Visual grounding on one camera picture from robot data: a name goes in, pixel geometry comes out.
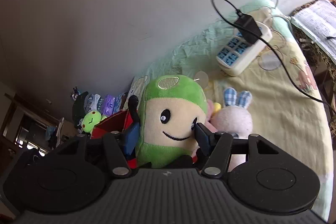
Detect green frog plush toy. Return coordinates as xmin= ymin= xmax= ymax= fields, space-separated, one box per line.
xmin=80 ymin=111 xmax=108 ymax=134

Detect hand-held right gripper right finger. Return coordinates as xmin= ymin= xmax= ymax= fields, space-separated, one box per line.
xmin=194 ymin=123 xmax=279 ymax=178

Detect black charger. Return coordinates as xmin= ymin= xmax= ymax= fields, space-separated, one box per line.
xmin=234 ymin=13 xmax=263 ymax=45

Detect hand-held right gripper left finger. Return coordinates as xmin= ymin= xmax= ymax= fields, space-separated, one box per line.
xmin=54 ymin=123 xmax=140 ymax=178

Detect printed paper sheet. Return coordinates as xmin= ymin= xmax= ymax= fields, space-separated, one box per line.
xmin=291 ymin=0 xmax=336 ymax=62

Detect black curved object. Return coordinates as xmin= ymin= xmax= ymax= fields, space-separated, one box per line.
xmin=128 ymin=95 xmax=140 ymax=125

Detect purple tissue pack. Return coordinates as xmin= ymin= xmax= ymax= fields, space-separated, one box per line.
xmin=104 ymin=94 xmax=116 ymax=114

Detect red cardboard box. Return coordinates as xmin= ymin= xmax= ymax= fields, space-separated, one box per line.
xmin=90 ymin=109 xmax=139 ymax=169

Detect black cable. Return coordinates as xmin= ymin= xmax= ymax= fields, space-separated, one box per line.
xmin=211 ymin=0 xmax=336 ymax=109

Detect printed bedsheet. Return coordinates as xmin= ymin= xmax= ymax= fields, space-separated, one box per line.
xmin=129 ymin=0 xmax=332 ymax=214

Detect dark green cap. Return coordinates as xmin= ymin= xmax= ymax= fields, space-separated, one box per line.
xmin=72 ymin=91 xmax=90 ymax=127

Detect blue white patterned cloth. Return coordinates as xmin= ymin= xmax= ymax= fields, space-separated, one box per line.
xmin=84 ymin=94 xmax=105 ymax=113

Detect green mushroom plush toy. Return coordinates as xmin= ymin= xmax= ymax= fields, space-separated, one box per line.
xmin=135 ymin=74 xmax=209 ymax=169

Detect pink bunny plush plaid ears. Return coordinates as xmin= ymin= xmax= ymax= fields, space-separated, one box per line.
xmin=211 ymin=88 xmax=254 ymax=172

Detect blue patterned pack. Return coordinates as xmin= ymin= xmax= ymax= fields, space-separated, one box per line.
xmin=114 ymin=93 xmax=129 ymax=110

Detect white power strip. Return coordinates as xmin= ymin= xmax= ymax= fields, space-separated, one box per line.
xmin=216 ymin=21 xmax=273 ymax=77

